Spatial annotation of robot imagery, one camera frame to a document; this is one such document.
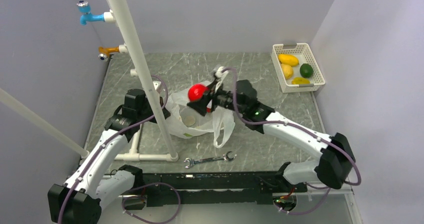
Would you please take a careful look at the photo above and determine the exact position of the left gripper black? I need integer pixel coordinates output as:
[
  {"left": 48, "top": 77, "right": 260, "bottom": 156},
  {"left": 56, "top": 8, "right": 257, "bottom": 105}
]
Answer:
[{"left": 137, "top": 95, "right": 171, "bottom": 124}]

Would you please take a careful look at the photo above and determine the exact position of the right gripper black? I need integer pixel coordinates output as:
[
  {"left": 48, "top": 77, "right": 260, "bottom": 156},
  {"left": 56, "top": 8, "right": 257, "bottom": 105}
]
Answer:
[{"left": 188, "top": 79, "right": 247, "bottom": 116}]

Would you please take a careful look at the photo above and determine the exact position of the red fake tomato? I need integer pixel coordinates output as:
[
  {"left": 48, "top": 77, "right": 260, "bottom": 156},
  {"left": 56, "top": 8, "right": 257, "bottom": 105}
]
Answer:
[{"left": 187, "top": 83, "right": 209, "bottom": 102}]

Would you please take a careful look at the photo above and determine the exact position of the translucent white plastic bag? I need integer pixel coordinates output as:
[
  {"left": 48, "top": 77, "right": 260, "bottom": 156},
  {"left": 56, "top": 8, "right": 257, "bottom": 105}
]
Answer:
[{"left": 165, "top": 88, "right": 235, "bottom": 148}]

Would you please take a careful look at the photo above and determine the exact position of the yellow fake mango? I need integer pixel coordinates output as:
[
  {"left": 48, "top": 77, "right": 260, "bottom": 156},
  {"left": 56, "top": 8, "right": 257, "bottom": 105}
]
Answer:
[{"left": 291, "top": 77, "right": 311, "bottom": 85}]

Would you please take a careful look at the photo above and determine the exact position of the small yellow fake fruit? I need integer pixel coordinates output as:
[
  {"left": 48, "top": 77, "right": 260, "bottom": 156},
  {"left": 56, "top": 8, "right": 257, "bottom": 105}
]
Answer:
[{"left": 277, "top": 53, "right": 299, "bottom": 67}]

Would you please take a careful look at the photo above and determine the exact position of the green fake lime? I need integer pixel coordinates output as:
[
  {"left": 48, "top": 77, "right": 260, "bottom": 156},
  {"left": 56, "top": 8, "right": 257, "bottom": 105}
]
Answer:
[{"left": 299, "top": 63, "right": 314, "bottom": 79}]

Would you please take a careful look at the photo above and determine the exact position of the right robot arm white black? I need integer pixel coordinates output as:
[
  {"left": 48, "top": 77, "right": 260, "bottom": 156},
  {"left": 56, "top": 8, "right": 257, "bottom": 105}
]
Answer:
[{"left": 187, "top": 79, "right": 357, "bottom": 192}]

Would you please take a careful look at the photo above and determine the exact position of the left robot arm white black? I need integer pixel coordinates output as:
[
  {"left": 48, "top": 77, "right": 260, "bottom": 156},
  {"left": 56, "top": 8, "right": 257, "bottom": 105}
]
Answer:
[{"left": 47, "top": 89, "right": 156, "bottom": 224}]

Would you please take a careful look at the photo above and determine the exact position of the silver open-end wrench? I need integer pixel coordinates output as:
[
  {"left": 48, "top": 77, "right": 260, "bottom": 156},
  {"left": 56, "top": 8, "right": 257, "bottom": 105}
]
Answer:
[{"left": 183, "top": 151, "right": 237, "bottom": 169}]

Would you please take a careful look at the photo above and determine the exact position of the orange plastic faucet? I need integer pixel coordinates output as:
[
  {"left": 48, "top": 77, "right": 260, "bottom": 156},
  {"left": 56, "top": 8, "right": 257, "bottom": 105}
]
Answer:
[{"left": 97, "top": 46, "right": 120, "bottom": 62}]

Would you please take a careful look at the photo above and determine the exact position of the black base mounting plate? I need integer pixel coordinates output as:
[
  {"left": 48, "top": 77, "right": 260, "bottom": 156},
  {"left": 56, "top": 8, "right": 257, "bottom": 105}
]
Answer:
[{"left": 124, "top": 171, "right": 308, "bottom": 207}]

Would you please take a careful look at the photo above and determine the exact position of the white perforated plastic basket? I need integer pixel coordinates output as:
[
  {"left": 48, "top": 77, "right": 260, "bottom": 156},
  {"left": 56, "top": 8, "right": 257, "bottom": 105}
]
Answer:
[{"left": 271, "top": 43, "right": 326, "bottom": 93}]

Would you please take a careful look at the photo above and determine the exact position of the blue plastic faucet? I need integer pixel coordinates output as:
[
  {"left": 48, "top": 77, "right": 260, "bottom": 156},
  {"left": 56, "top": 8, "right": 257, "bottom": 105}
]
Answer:
[{"left": 76, "top": 0, "right": 105, "bottom": 26}]

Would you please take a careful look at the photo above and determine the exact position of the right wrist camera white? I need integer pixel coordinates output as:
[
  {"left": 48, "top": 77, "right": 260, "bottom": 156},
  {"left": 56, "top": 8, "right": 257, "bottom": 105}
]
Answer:
[{"left": 212, "top": 66, "right": 228, "bottom": 91}]

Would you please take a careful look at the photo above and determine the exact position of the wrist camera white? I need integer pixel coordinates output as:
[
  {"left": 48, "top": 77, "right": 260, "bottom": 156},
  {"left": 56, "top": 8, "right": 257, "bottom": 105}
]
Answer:
[
  {"left": 153, "top": 80, "right": 164, "bottom": 94},
  {"left": 212, "top": 66, "right": 228, "bottom": 91}
]

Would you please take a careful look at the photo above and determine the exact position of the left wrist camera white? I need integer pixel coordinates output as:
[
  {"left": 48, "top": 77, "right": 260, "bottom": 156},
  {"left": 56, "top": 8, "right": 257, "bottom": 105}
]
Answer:
[{"left": 153, "top": 80, "right": 164, "bottom": 94}]

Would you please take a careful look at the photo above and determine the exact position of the white PVC pipe frame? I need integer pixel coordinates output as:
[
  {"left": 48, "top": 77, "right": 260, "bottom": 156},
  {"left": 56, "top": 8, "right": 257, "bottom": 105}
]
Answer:
[{"left": 0, "top": 0, "right": 179, "bottom": 162}]

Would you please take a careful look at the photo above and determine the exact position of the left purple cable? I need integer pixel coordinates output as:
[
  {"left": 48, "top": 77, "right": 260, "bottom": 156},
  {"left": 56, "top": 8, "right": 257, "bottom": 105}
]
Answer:
[{"left": 56, "top": 75, "right": 181, "bottom": 224}]

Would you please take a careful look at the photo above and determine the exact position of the purple cable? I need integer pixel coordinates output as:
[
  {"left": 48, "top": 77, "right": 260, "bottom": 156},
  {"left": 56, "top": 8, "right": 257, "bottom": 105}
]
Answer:
[
  {"left": 56, "top": 75, "right": 181, "bottom": 224},
  {"left": 221, "top": 66, "right": 363, "bottom": 216}
]

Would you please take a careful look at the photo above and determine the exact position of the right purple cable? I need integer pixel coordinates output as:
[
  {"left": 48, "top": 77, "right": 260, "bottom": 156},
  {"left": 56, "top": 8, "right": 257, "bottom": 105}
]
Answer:
[{"left": 221, "top": 66, "right": 363, "bottom": 216}]

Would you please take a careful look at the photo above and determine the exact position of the aluminium rail frame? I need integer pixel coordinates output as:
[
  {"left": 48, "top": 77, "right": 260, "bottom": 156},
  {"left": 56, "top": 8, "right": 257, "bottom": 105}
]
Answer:
[{"left": 102, "top": 183, "right": 351, "bottom": 216}]

